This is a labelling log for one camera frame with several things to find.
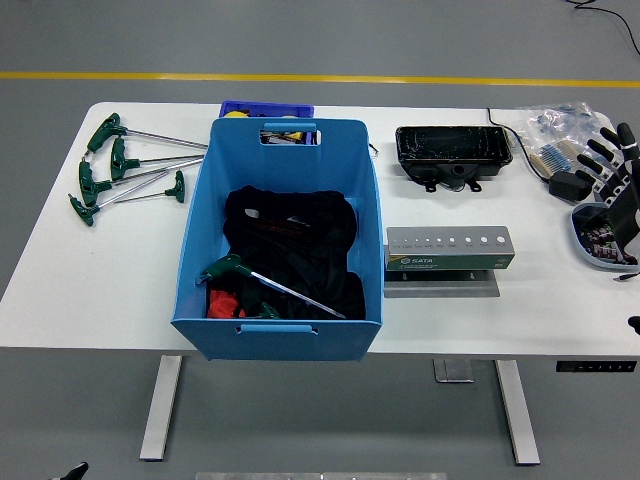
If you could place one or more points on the black barrel plug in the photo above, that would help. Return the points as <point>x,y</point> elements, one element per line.
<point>622,276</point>

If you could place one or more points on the dark blue plastic bin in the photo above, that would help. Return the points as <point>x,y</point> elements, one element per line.
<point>270,107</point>

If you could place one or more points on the black white robot left hand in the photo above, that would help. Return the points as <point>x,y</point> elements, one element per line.
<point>77,471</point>

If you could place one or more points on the light blue bowl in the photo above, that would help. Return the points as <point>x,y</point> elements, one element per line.
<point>580,245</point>

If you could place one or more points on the small metal floor plate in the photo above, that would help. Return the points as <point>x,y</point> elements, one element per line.
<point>452,371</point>

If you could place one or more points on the pile of dark capacitors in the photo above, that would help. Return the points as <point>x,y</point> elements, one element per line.
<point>600,245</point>

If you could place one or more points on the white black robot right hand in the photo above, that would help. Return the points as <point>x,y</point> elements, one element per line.
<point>622,210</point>

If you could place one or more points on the yellow round item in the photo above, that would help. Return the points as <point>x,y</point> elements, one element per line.
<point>235,114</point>

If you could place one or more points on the clear bag of resistors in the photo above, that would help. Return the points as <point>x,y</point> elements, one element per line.
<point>560,125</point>

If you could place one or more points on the black plastic tray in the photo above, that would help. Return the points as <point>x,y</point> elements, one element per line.
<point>450,145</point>

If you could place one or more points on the black power adapter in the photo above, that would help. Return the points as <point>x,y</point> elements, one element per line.
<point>567,186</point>

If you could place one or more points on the white table leg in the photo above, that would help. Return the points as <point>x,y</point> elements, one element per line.
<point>160,410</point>
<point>517,415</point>

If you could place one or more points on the red cloth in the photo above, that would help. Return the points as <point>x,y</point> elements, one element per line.
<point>222,305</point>

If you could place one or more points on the black table control panel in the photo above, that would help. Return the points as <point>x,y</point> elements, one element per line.
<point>595,366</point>

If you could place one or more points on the black cloth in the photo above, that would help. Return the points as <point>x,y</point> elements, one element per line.
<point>300,235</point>

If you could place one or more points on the large blue plastic box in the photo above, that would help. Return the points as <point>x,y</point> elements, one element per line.
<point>280,345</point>

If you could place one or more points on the grey metal hex key stand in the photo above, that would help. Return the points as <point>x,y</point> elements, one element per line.
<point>450,262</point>

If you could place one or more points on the yellow black small tool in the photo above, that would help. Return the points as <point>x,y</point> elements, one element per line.
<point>295,136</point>

